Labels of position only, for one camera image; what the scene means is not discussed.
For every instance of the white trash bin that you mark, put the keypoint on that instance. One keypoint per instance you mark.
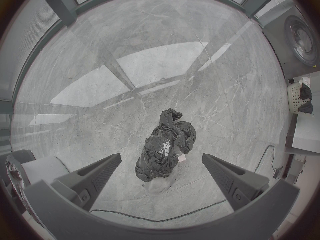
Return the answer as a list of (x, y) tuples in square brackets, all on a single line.
[(45, 169)]

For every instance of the black plastic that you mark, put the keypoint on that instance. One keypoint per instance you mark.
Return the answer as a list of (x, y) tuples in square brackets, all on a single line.
[(160, 164)]

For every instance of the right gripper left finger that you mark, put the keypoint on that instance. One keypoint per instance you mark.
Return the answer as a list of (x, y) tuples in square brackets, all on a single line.
[(100, 176)]

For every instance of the white plastic laundry basket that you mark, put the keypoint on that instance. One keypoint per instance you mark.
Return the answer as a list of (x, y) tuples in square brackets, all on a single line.
[(293, 96)]

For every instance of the pile of clothes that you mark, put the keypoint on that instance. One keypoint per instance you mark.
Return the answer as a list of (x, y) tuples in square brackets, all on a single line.
[(306, 92)]

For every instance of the black plastic bag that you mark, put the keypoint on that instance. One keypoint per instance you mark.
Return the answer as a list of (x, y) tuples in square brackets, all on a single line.
[(15, 179)]

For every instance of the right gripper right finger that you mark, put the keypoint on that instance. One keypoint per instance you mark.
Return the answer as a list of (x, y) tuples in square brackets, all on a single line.
[(225, 176)]

